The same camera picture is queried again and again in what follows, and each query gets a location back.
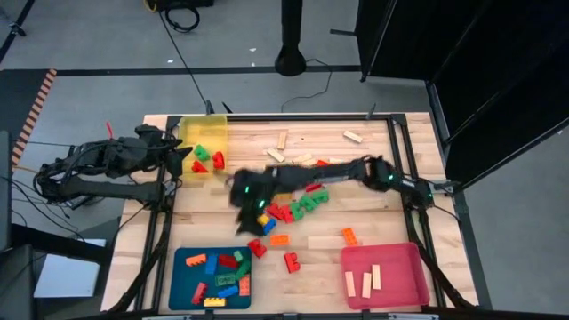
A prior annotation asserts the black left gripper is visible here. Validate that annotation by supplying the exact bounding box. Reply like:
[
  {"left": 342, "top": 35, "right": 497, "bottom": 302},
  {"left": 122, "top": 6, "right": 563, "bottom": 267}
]
[{"left": 132, "top": 124, "right": 194, "bottom": 179}]

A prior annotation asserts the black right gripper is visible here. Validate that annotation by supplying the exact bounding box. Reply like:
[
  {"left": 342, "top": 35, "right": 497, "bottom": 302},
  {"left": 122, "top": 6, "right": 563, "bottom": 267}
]
[{"left": 228, "top": 167, "right": 279, "bottom": 236}]

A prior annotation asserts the blue plastic bin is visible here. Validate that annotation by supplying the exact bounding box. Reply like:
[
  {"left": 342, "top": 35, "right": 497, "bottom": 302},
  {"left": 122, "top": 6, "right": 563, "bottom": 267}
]
[{"left": 167, "top": 246, "right": 253, "bottom": 311}]

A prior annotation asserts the yellow translucent plastic bin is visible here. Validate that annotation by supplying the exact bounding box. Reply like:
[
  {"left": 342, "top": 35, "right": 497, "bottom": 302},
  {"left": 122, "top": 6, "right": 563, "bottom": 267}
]
[{"left": 177, "top": 114, "right": 229, "bottom": 181}]

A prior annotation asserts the orange black striped tape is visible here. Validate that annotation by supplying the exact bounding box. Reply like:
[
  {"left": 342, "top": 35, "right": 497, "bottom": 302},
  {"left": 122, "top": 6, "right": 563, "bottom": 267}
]
[{"left": 11, "top": 68, "right": 59, "bottom": 166}]

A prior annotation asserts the pink plastic bin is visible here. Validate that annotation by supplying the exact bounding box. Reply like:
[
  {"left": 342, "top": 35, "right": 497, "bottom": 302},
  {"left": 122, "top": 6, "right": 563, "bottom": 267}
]
[{"left": 340, "top": 242, "right": 431, "bottom": 311}]

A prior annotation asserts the white sheet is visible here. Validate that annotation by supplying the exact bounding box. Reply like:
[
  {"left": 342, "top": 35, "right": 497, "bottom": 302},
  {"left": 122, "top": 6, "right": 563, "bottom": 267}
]
[{"left": 33, "top": 238, "right": 107, "bottom": 299}]

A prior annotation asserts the black stand base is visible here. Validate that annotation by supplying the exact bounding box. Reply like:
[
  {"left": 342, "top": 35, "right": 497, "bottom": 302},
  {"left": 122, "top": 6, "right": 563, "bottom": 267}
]
[{"left": 274, "top": 0, "right": 308, "bottom": 77}]

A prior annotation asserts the black desk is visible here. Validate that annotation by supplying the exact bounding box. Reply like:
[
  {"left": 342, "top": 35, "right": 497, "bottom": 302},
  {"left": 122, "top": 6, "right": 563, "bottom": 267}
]
[{"left": 0, "top": 129, "right": 110, "bottom": 320}]

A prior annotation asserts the black tripod leg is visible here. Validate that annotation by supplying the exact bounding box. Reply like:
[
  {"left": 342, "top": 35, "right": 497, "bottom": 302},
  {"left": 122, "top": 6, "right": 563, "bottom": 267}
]
[{"left": 0, "top": 0, "right": 36, "bottom": 63}]

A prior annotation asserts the black partition curtain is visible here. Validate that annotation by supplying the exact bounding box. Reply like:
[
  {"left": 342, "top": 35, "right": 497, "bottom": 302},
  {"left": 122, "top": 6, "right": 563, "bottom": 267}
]
[{"left": 354, "top": 0, "right": 569, "bottom": 195}]

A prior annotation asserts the long black floor cable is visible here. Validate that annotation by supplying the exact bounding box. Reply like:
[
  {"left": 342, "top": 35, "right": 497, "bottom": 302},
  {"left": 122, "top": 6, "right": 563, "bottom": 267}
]
[{"left": 157, "top": 8, "right": 211, "bottom": 110}]

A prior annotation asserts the black cable coil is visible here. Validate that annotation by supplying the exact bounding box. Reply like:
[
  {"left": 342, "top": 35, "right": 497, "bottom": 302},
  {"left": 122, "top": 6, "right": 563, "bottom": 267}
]
[{"left": 163, "top": 3, "right": 202, "bottom": 34}]

